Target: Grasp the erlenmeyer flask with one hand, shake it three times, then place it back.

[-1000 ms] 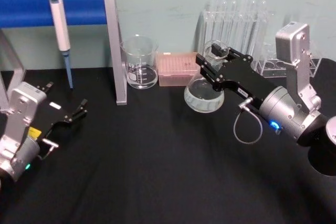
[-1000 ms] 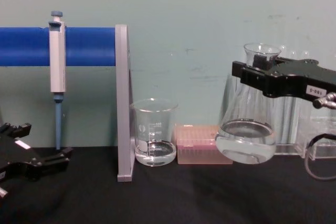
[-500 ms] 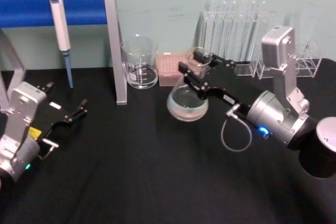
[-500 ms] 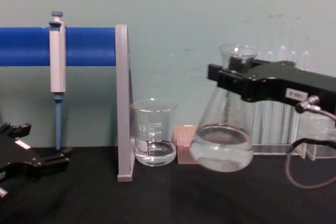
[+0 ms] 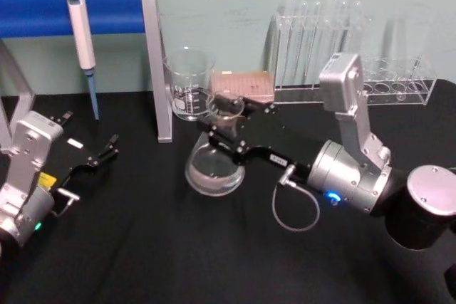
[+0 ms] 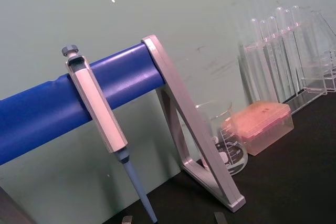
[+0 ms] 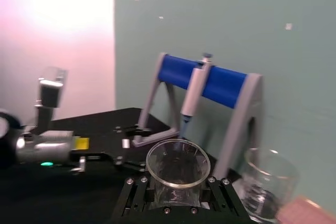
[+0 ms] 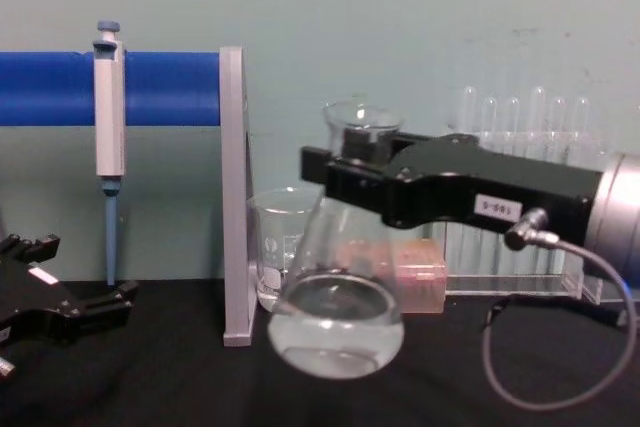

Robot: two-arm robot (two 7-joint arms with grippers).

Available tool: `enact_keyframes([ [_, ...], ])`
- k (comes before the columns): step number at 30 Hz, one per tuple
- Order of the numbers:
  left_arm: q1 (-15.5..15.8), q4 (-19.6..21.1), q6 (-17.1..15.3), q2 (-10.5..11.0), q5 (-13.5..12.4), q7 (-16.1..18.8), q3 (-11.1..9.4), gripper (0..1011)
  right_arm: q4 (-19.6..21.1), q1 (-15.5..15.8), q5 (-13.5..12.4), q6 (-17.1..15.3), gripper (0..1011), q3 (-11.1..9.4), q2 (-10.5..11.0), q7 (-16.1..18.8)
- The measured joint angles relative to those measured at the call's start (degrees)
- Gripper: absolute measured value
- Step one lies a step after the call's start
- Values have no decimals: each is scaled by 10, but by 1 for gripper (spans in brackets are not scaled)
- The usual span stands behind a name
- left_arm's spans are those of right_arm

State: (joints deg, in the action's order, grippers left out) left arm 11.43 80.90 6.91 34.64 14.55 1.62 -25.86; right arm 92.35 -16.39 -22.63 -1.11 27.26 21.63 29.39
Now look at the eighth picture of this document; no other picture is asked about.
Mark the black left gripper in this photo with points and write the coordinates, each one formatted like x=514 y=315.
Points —
x=30 y=302

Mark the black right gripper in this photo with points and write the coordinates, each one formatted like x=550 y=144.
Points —
x=490 y=182

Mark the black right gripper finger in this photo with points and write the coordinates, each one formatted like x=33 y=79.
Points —
x=313 y=163

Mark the clear glass conical flask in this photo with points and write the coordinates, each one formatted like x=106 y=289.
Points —
x=335 y=327

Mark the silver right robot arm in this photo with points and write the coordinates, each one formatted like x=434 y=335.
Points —
x=620 y=217

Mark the clear glass beaker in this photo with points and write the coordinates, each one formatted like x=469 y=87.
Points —
x=277 y=237

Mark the grey stand upright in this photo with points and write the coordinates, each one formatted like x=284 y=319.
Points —
x=235 y=197

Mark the pink translucent plastic box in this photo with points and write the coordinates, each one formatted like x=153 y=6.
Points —
x=420 y=277

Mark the clear glass test tube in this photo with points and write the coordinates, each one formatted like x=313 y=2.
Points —
x=513 y=119
x=471 y=112
x=491 y=117
x=538 y=114

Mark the black table cloth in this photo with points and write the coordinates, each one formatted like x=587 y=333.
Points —
x=175 y=387

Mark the white pipette with blue tip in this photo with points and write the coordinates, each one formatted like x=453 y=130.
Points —
x=110 y=122

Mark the clear acrylic test tube rack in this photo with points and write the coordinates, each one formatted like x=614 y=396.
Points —
x=530 y=284

